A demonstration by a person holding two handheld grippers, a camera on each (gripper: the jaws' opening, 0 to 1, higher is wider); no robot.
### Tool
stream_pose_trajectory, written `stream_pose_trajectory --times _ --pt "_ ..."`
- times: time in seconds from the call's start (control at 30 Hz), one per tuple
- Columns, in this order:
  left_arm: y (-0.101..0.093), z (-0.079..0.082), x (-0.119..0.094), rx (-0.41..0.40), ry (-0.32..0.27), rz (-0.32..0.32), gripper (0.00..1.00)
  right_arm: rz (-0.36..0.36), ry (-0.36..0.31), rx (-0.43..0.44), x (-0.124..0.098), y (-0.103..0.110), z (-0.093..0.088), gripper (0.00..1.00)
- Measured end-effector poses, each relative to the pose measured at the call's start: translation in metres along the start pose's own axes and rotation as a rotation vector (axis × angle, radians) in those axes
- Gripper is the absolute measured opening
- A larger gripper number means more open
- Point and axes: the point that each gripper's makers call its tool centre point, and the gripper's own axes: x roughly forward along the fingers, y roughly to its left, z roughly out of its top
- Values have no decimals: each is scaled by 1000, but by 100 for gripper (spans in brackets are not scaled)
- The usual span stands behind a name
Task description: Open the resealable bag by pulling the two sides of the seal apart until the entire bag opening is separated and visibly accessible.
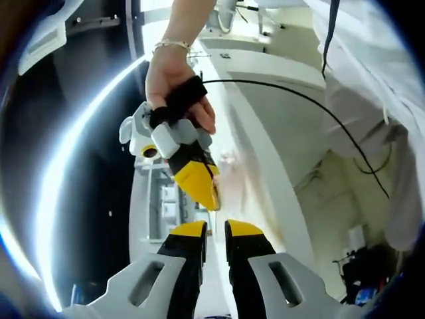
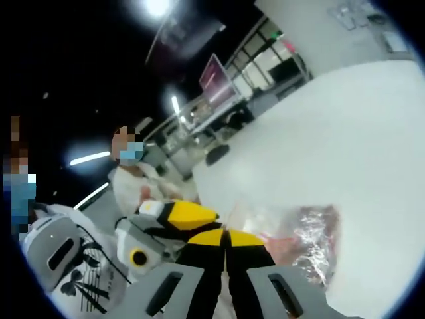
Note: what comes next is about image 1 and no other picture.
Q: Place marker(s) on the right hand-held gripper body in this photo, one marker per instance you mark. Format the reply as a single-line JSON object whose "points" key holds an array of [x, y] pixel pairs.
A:
{"points": [[162, 139]]}

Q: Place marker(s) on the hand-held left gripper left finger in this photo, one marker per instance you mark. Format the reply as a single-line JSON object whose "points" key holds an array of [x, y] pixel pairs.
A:
{"points": [[149, 289]]}

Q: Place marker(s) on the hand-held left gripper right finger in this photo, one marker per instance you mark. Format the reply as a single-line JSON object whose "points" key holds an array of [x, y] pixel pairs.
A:
{"points": [[265, 292]]}

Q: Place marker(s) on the clear resealable bag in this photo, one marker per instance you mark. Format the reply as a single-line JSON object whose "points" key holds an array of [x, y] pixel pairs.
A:
{"points": [[229, 157]]}

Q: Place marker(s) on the person's right hand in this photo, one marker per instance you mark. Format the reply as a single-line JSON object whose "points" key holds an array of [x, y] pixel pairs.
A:
{"points": [[166, 76]]}

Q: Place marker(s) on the grey metal shelf rack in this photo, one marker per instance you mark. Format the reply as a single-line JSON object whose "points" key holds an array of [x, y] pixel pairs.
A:
{"points": [[151, 186]]}

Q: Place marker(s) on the curved ceiling light strip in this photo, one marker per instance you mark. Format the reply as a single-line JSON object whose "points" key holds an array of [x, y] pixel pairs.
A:
{"points": [[71, 134]]}

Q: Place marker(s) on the person's light grey trousers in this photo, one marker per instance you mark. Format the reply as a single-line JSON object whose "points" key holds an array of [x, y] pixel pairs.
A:
{"points": [[408, 199]]}

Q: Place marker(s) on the person's white shirt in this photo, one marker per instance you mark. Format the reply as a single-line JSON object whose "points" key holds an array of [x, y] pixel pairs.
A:
{"points": [[365, 66]]}

